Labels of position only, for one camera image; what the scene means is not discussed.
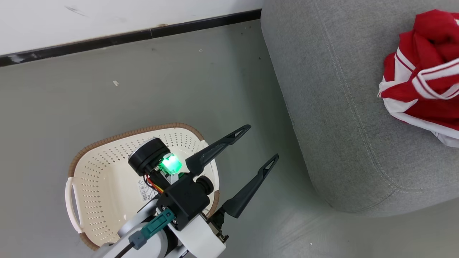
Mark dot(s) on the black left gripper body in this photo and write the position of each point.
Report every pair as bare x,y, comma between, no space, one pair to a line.
186,200

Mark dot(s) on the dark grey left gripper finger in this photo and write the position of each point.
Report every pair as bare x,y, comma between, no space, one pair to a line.
247,190
215,148

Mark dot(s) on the red white sports garment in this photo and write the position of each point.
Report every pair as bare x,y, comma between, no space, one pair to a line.
426,82

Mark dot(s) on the cream perforated laundry basket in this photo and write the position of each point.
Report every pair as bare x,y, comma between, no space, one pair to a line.
104,186

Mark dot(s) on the white barcode sticker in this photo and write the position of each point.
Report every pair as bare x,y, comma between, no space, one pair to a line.
145,190

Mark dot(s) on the grey fabric sofa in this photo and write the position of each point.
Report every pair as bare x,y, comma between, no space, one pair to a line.
358,125

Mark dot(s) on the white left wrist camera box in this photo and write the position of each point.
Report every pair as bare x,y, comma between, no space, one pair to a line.
200,238

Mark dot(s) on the black wall baseboard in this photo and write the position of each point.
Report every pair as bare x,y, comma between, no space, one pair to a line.
107,41

